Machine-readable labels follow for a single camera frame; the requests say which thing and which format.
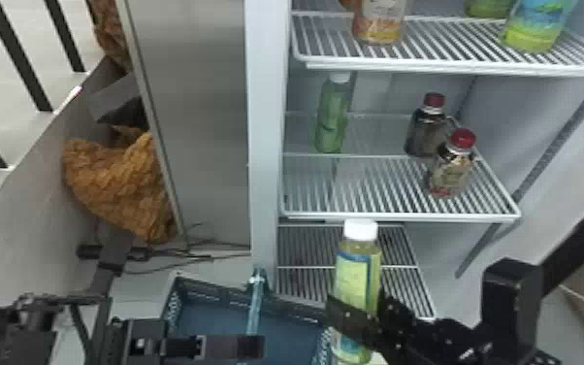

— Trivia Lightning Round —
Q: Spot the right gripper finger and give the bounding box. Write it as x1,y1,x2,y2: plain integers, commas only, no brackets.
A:
324,294,382,354
375,289,418,334

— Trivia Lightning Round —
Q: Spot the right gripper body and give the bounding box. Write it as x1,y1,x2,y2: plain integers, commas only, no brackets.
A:
377,312,483,365

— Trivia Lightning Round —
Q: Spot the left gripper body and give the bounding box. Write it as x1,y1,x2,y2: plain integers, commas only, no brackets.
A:
113,317,268,365

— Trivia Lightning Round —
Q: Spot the green bottle with white cap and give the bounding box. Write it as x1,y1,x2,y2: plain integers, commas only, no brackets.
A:
313,72,355,154
329,218,384,365

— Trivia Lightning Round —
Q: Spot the blue basket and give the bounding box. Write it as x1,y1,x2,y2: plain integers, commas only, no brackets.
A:
161,266,391,365

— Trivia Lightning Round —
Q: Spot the dark bottle with red cap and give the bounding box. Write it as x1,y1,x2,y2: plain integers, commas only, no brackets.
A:
404,91,460,160
427,128,478,199

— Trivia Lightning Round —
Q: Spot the brown knitted cloth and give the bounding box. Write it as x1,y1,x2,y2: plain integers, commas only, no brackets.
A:
61,0,179,245

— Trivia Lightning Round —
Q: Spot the white fridge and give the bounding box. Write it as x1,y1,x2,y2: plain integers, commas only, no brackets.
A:
116,0,584,323

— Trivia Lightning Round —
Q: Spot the orange bottle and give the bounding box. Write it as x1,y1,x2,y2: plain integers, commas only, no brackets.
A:
351,0,408,46

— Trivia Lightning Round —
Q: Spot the green bottle with blue label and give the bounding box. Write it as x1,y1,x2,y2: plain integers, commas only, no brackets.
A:
499,0,580,54

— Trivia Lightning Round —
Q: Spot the black cable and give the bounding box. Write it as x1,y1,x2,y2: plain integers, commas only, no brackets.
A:
75,220,252,276

